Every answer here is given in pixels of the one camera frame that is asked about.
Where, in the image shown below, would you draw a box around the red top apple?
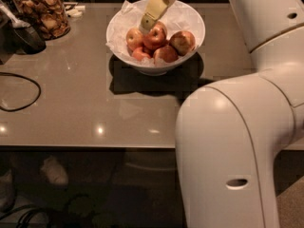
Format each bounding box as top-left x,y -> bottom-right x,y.
143,21 -> 167,50

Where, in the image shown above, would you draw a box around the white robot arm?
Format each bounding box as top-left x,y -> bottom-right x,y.
176,0 -> 304,228

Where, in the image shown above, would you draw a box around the white ceramic bowl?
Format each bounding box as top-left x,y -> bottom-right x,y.
105,0 -> 206,77

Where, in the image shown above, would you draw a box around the black cable loop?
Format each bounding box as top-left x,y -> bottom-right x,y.
0,71 -> 43,113

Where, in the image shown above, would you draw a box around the glass jar of dried chips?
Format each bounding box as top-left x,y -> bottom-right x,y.
13,0 -> 70,40

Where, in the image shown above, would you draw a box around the small front-left red apple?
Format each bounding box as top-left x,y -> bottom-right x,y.
132,47 -> 152,61

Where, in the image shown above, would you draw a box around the right yellow-red apple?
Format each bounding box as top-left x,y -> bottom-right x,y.
169,30 -> 196,56

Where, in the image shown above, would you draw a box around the left red-yellow apple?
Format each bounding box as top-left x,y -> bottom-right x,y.
125,28 -> 143,51

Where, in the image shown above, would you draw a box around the white shoe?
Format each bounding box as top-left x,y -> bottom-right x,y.
0,170 -> 15,212
40,156 -> 68,187

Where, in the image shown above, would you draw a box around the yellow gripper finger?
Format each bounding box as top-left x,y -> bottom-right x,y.
140,0 -> 172,33

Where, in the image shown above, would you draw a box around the white paper bowl liner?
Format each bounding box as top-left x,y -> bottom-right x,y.
105,0 -> 201,68

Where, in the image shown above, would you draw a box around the black floor cables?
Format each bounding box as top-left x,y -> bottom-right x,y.
0,203 -> 55,228

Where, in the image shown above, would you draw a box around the front red apple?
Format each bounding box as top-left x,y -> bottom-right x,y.
153,45 -> 179,63

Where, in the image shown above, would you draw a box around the white shoe left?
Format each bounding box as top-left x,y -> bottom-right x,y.
0,170 -> 15,212

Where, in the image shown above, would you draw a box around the white shoe right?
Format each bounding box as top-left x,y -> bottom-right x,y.
40,156 -> 68,187

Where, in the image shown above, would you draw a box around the small white items on table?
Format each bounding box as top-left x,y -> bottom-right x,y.
65,4 -> 86,18

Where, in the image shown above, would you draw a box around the black kitchen appliance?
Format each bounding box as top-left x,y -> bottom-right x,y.
0,0 -> 46,65

